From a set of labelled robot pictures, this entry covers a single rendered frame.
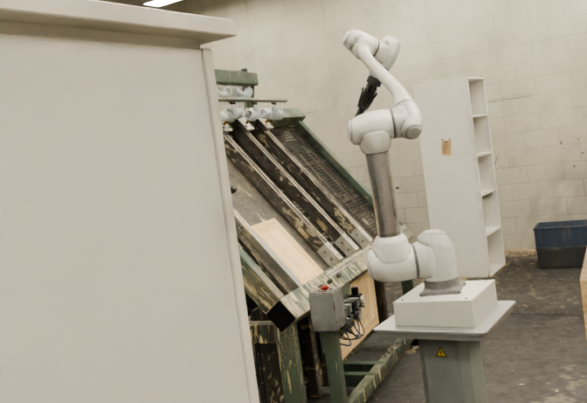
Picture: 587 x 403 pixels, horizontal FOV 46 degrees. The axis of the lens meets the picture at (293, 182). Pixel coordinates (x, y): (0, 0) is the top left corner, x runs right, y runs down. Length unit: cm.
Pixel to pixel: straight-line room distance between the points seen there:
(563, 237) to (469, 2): 304
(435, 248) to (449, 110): 432
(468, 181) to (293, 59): 352
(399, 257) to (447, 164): 433
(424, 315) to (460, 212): 436
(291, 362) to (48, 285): 263
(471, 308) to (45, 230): 246
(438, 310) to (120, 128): 242
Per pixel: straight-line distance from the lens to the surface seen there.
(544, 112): 848
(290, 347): 322
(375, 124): 297
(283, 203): 394
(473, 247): 738
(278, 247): 359
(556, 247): 754
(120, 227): 72
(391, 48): 347
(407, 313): 309
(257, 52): 1006
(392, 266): 306
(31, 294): 66
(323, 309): 310
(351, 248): 414
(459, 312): 300
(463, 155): 728
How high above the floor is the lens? 159
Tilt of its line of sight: 3 degrees down
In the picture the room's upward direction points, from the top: 8 degrees counter-clockwise
